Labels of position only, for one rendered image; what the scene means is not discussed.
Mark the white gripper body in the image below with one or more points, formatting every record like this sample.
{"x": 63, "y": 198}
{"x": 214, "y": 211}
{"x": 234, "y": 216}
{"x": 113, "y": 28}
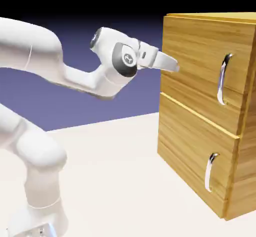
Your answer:
{"x": 166, "y": 62}

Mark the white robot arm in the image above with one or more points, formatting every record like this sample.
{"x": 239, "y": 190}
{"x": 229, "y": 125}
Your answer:
{"x": 40, "y": 49}

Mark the large wooden cabinet door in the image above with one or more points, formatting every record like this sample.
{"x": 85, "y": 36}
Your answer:
{"x": 196, "y": 61}

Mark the small wooden cabinet door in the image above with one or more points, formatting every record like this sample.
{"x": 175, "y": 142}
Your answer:
{"x": 190, "y": 141}

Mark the light wooden cabinet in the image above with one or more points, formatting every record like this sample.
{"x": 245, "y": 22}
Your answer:
{"x": 246, "y": 141}

